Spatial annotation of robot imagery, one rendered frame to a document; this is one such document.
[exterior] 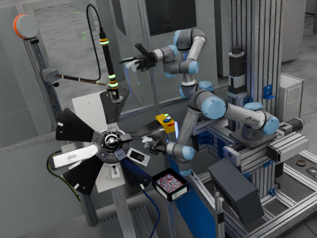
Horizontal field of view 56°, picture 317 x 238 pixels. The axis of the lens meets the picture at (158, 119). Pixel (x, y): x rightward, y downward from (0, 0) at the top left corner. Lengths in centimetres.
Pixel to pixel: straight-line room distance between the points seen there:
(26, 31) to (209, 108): 131
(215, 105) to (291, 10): 465
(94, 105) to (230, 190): 122
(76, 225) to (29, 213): 45
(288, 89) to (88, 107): 144
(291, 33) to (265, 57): 410
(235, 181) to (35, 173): 190
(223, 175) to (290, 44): 501
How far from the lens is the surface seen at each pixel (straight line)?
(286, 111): 242
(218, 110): 161
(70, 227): 320
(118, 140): 187
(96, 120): 218
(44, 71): 225
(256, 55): 207
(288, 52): 630
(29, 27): 224
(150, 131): 196
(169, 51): 185
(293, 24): 620
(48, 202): 304
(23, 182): 290
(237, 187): 140
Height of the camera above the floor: 218
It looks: 29 degrees down
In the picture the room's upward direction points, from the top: 9 degrees counter-clockwise
